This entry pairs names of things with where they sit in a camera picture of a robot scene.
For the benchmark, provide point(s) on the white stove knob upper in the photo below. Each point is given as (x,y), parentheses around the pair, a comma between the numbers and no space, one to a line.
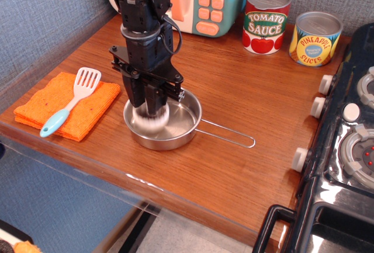
(325,84)

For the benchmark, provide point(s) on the orange folded cloth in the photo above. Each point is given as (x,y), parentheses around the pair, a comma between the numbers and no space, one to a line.
(56,95)

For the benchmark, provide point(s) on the small metal pot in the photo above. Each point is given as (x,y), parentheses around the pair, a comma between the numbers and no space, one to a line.
(185,119)

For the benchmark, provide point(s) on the black toy stove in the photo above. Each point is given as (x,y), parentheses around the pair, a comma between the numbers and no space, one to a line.
(334,199)

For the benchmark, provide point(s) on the white and blue spatula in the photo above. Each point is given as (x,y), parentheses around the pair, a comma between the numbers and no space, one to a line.
(86,81)

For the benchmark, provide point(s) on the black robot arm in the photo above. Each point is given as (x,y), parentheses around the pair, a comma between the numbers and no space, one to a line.
(144,15)

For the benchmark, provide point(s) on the white stove knob middle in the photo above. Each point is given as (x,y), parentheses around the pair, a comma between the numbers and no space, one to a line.
(317,107)

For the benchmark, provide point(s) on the orange object at corner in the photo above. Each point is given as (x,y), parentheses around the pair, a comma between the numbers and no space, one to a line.
(26,247)

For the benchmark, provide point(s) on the white toy mushroom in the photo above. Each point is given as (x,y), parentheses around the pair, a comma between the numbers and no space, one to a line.
(150,124)

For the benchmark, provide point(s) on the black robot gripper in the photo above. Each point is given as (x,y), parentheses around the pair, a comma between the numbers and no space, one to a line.
(146,67)

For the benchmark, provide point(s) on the teal toy microwave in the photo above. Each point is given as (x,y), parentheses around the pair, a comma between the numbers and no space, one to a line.
(211,18)

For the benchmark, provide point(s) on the white stove knob lower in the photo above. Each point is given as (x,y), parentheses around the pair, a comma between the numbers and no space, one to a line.
(299,159)

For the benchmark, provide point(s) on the tomato sauce can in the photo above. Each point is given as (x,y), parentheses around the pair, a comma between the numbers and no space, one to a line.
(264,25)

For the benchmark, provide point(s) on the white stove knob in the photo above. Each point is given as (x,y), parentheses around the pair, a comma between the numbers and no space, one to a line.
(317,107)
(325,84)
(299,159)

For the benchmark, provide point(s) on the pineapple slices can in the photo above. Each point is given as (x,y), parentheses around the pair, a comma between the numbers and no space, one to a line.
(315,38)

